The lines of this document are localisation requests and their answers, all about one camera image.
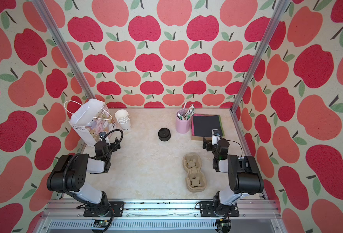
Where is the cartoon animal paper gift bag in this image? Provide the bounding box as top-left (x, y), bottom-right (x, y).
top-left (67, 99), bottom-right (117, 147)

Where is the stack of white paper cups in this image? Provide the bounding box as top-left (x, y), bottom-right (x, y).
top-left (115, 109), bottom-right (131, 131)

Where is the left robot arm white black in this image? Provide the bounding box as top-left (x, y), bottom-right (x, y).
top-left (46, 129), bottom-right (124, 217)

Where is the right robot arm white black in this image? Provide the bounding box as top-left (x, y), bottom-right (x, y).
top-left (195, 136), bottom-right (264, 217)

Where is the stack of dark napkins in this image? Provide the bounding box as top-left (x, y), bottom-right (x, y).
top-left (192, 114), bottom-right (225, 137)

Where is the brown pulp cup carrier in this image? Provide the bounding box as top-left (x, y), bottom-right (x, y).
top-left (183, 153), bottom-right (207, 193)

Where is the pink cylindrical holder cup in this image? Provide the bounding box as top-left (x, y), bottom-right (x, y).
top-left (176, 110), bottom-right (192, 134)

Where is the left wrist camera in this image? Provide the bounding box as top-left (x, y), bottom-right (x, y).
top-left (99, 132), bottom-right (106, 138)

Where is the aluminium front rail frame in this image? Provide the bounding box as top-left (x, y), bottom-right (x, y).
top-left (32, 199), bottom-right (287, 233)

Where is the left aluminium corner post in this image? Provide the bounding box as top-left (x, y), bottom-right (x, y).
top-left (32, 0), bottom-right (95, 99)

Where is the aluminium corner post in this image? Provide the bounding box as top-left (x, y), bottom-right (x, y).
top-left (231, 0), bottom-right (290, 113)
top-left (32, 0), bottom-right (95, 99)

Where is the right aluminium corner post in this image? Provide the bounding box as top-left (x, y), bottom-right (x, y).
top-left (231, 0), bottom-right (290, 113)

